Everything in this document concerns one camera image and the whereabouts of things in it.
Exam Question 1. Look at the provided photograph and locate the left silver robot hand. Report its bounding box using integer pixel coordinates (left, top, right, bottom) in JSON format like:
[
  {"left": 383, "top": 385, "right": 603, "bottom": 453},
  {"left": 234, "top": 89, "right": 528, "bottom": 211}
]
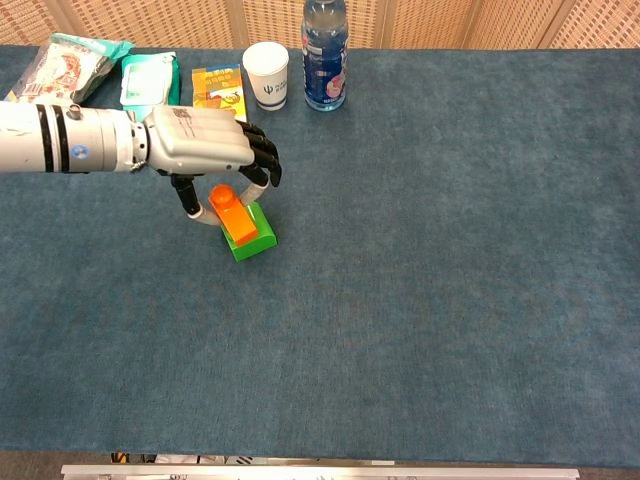
[{"left": 142, "top": 104, "right": 283, "bottom": 229}]

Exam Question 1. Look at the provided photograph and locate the orange toy block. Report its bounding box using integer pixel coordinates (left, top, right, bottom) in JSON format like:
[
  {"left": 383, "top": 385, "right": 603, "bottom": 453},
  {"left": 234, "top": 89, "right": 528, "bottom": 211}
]
[{"left": 208, "top": 183, "right": 260, "bottom": 247}]

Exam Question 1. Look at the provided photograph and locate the green toy block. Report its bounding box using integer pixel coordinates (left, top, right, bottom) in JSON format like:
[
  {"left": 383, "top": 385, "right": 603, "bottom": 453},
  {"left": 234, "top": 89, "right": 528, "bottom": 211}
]
[{"left": 221, "top": 201, "right": 279, "bottom": 263}]

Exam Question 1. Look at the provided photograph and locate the yellow blue carton box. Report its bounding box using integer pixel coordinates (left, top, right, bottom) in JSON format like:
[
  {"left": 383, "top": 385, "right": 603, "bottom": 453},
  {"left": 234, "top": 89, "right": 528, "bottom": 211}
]
[{"left": 192, "top": 64, "right": 249, "bottom": 123}]

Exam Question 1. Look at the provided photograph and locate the teal wet wipes pack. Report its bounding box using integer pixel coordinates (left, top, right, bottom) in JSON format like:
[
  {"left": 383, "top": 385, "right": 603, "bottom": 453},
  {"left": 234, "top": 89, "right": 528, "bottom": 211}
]
[{"left": 119, "top": 51, "right": 182, "bottom": 111}]

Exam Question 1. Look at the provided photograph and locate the white paper cup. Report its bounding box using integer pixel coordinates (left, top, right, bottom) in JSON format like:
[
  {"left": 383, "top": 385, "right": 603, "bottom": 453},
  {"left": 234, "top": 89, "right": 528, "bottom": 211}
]
[{"left": 242, "top": 41, "right": 291, "bottom": 112}]

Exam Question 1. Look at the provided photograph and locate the woven wicker folding screen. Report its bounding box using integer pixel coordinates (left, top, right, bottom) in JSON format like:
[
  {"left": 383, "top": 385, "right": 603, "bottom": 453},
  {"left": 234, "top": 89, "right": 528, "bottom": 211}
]
[{"left": 0, "top": 0, "right": 640, "bottom": 50}]

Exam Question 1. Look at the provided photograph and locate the blue drink bottle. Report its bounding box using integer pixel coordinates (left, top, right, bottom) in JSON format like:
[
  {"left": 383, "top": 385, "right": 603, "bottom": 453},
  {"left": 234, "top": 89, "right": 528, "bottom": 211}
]
[{"left": 300, "top": 0, "right": 349, "bottom": 112}]

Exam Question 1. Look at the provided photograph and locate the white teal snack bag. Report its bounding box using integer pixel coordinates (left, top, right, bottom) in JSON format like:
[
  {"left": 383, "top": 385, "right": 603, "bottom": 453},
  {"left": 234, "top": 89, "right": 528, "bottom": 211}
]
[{"left": 3, "top": 32, "right": 136, "bottom": 105}]

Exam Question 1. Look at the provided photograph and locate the blue felt table cloth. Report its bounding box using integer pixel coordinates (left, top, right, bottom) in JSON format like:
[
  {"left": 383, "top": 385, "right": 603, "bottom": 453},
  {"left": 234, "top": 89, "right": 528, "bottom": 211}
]
[{"left": 0, "top": 44, "right": 640, "bottom": 469}]

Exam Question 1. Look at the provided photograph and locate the aluminium profile rail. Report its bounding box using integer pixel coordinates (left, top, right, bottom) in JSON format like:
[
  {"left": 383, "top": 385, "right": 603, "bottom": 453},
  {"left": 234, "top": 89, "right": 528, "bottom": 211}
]
[{"left": 60, "top": 463, "right": 581, "bottom": 480}]

